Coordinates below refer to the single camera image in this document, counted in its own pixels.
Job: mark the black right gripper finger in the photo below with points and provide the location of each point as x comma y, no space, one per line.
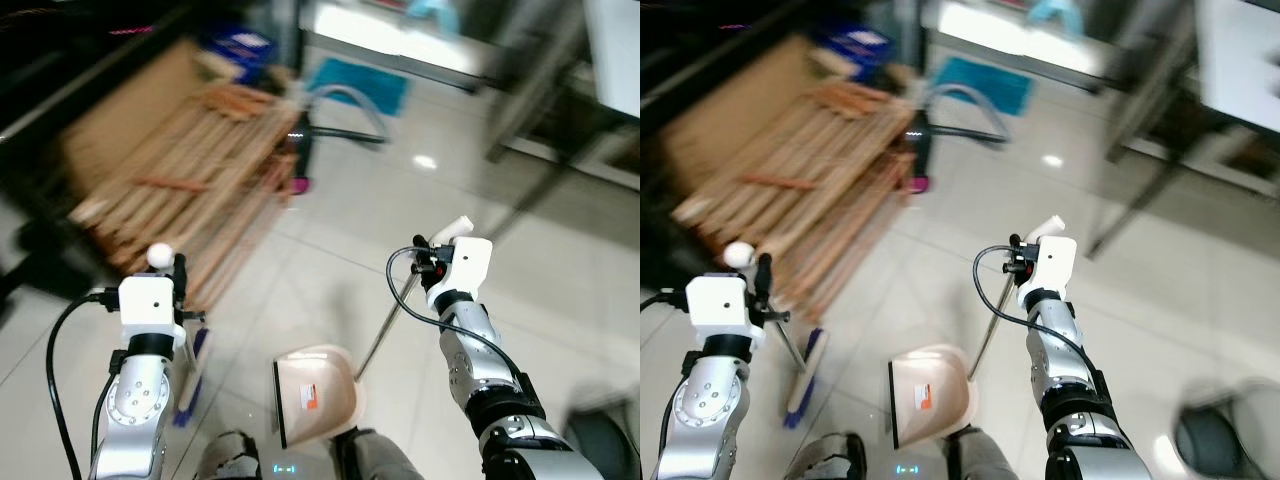
420,241
1014,241

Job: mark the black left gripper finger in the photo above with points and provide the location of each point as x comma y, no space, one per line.
764,278
180,278

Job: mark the broom with blue bristles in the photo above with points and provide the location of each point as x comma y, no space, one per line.
806,375
193,375

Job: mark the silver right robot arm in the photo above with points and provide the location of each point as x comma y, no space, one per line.
1065,350
480,350

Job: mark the teal floor mat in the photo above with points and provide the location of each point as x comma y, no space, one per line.
985,85
365,85

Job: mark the wooden slatted folding rack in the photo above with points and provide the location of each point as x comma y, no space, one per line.
170,170
790,165

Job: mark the robot left leg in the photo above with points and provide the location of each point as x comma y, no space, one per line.
228,458
832,458

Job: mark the robot leg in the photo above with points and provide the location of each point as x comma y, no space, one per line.
228,458
378,458
832,458
985,458

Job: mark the robot right leg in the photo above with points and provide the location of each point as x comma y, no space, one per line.
378,458
985,458

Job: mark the black mesh waste bin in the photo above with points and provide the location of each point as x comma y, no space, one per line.
605,445
1225,435

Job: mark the teal plastic stool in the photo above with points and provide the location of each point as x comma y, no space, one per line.
1058,10

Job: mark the blue box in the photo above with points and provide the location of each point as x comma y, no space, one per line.
240,45
860,45

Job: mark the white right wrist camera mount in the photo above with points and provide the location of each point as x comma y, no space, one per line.
1055,262
465,262

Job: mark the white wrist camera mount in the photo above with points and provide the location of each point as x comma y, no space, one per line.
715,300
465,262
1055,262
148,300

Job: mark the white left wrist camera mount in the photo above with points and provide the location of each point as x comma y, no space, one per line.
148,300
715,300

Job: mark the dark metal table frame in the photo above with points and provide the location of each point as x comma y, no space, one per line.
1150,100
535,90

